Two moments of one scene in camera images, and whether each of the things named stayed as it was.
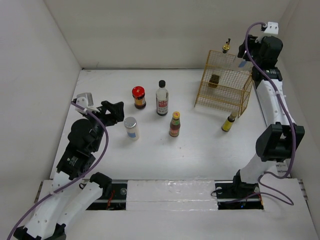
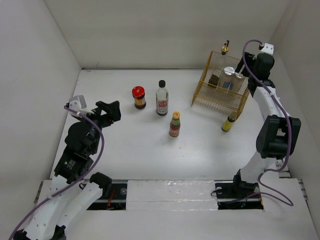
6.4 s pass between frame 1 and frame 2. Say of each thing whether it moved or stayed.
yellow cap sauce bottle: stayed
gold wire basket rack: stayed
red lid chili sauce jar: stayed
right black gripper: moved
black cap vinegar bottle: stayed
